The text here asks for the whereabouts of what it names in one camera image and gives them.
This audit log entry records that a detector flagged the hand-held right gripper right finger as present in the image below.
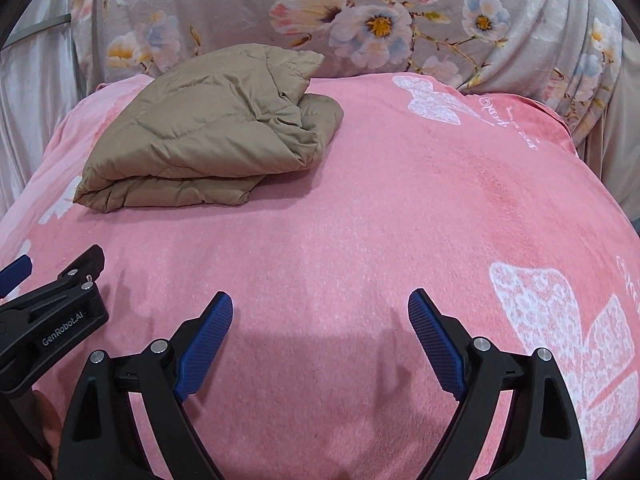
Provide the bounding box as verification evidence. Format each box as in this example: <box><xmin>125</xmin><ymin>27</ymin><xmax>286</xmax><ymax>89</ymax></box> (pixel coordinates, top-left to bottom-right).
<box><xmin>407</xmin><ymin>288</ymin><xmax>587</xmax><ymax>480</ymax></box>

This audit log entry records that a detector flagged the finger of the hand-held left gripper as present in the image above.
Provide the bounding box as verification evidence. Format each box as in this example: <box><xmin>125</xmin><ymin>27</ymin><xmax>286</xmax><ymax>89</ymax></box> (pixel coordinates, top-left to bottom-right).
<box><xmin>0</xmin><ymin>255</ymin><xmax>34</xmax><ymax>298</ymax></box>
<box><xmin>0</xmin><ymin>245</ymin><xmax>106</xmax><ymax>322</ymax></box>

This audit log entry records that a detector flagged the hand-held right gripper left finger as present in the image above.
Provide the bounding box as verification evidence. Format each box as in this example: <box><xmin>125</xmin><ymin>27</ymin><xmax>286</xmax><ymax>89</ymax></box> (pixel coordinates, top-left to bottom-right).
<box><xmin>57</xmin><ymin>291</ymin><xmax>234</xmax><ymax>480</ymax></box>

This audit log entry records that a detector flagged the tan padded jacket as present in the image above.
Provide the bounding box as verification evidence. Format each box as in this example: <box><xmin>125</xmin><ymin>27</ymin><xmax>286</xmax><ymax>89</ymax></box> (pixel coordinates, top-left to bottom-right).
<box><xmin>74</xmin><ymin>44</ymin><xmax>345</xmax><ymax>212</ymax></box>

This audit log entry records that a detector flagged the person's left hand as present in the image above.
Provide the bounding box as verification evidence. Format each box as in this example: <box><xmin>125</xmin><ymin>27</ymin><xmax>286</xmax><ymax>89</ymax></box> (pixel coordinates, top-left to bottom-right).
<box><xmin>32</xmin><ymin>390</ymin><xmax>65</xmax><ymax>463</ymax></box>

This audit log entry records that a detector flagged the white satin cloth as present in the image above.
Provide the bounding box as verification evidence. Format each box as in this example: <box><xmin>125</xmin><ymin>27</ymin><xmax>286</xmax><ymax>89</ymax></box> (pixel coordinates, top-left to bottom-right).
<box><xmin>0</xmin><ymin>0</ymin><xmax>98</xmax><ymax>218</ymax></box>

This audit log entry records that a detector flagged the pink fleece blanket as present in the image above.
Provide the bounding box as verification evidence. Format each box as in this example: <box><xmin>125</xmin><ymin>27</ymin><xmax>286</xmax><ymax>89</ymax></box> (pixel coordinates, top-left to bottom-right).
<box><xmin>0</xmin><ymin>72</ymin><xmax>640</xmax><ymax>480</ymax></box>

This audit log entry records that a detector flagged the grey floral quilt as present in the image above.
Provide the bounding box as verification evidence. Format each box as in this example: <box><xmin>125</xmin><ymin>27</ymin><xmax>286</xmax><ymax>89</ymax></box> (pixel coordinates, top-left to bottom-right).
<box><xmin>70</xmin><ymin>0</ymin><xmax>623</xmax><ymax>148</ymax></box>

